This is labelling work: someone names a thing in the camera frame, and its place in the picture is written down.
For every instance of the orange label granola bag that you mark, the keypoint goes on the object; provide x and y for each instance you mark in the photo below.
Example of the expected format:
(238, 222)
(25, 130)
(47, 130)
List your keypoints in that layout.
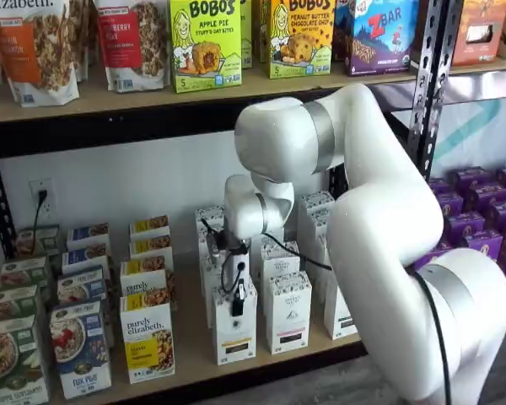
(33, 50)

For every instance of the red label granola bag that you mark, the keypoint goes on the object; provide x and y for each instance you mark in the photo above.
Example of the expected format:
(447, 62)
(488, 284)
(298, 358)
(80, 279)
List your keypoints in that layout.
(130, 46)

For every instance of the white box yellow strip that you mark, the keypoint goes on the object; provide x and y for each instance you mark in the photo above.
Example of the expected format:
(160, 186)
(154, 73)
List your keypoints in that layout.
(235, 337)

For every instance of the yellow Bobo's peanut butter box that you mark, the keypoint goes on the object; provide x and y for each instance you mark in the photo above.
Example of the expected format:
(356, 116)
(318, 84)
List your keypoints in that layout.
(299, 42)

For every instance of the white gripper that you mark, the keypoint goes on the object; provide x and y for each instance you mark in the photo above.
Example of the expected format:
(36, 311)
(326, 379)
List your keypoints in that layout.
(238, 266)

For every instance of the white plastic sheet teal stripe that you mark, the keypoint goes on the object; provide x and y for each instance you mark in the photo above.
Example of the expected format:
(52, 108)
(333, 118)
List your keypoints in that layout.
(489, 139)

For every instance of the purple Zbar box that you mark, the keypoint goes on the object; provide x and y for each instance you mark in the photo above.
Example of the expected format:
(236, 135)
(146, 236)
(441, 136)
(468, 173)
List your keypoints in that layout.
(383, 38)

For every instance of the orange snack box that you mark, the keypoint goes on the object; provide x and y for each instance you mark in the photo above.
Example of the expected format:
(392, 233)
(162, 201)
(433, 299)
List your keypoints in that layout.
(480, 34)

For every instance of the wooden shelf board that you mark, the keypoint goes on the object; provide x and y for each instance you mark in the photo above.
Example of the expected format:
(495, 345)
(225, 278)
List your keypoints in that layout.
(190, 337)
(489, 67)
(109, 101)

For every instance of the black metal shelf rack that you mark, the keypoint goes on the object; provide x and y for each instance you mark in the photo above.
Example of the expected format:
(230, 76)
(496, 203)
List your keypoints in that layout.
(109, 135)

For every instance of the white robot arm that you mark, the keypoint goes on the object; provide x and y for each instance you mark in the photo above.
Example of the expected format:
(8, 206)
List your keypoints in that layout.
(383, 232)

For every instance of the white box black strip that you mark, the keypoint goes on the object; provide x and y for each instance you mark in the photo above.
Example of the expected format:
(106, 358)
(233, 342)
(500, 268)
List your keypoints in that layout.
(339, 308)

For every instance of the white wall power outlet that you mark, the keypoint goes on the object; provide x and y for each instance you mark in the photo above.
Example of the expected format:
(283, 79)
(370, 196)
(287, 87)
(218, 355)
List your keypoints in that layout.
(48, 211)

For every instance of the white floral organic pantry box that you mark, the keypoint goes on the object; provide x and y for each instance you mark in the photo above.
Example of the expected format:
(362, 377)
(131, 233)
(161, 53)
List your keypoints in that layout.
(314, 200)
(204, 240)
(318, 221)
(208, 213)
(208, 278)
(322, 253)
(280, 259)
(255, 253)

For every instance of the green apple cinnamon oatmeal box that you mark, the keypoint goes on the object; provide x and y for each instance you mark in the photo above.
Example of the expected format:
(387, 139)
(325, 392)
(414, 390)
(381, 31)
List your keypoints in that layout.
(12, 363)
(10, 301)
(38, 240)
(23, 272)

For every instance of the white box pink strip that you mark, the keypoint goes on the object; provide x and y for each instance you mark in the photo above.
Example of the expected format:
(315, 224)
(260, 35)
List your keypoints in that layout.
(289, 316)

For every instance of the green Bobo's apple pie box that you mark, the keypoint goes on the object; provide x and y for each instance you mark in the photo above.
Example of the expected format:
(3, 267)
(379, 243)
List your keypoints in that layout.
(204, 46)

